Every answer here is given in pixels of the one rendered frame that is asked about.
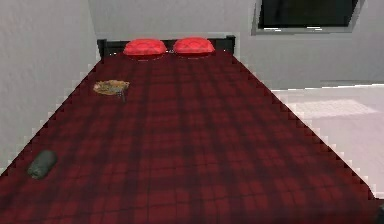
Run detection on brown camouflage toy tank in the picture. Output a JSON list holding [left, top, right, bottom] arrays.
[[92, 79, 131, 103]]

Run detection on red plaid bed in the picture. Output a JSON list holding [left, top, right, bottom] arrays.
[[0, 34, 384, 224]]

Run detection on red pillow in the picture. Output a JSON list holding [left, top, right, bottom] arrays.
[[172, 36, 216, 56], [122, 38, 167, 57]]

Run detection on dark window with grey frame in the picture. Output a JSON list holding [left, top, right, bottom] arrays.
[[251, 0, 366, 36]]

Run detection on dark grey camera lens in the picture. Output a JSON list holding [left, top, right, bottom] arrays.
[[27, 149, 59, 180]]

